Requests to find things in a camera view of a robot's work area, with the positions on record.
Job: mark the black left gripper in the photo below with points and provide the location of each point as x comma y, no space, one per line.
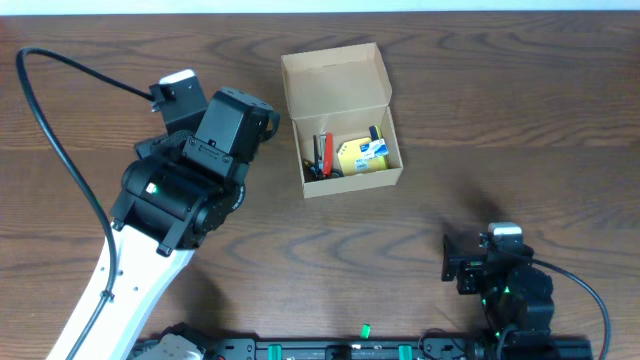
268,134

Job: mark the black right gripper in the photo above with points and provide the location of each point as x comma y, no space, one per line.
471,266

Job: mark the yellow black correction tape dispenser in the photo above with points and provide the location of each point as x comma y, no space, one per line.
316,173

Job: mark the red stapler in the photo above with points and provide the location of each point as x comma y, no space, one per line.
323,150

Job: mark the cardboard box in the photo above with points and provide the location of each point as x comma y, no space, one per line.
342,92

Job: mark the yellow highlighter with black cap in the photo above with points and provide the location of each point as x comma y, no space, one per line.
375,135

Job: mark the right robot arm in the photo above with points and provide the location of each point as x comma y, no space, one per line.
516,297

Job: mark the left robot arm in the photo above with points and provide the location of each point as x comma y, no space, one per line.
182,186

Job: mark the yellow sticky notes pad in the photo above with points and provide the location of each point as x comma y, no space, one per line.
360,157

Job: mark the black mounting rail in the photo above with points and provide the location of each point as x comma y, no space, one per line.
181,342

